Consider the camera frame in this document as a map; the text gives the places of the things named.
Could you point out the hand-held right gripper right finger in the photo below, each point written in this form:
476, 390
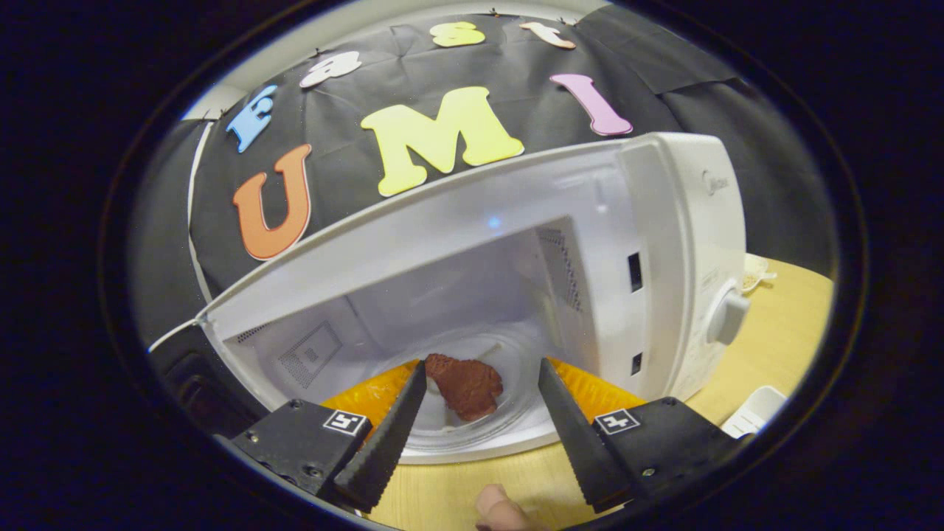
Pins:
579, 442

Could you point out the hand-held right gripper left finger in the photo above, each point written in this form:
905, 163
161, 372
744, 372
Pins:
383, 450

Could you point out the red meat piece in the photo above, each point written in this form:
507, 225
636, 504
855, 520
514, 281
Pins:
468, 387

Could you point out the white microwave oven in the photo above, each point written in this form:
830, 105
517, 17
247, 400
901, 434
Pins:
664, 221

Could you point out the white divided food tray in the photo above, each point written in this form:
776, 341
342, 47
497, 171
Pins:
754, 276

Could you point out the glass turntable plate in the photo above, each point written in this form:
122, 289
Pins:
516, 420

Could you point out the white rectangular tray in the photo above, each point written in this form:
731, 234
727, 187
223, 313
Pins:
756, 409

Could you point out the black backdrop cloth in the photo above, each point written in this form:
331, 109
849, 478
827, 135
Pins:
516, 74

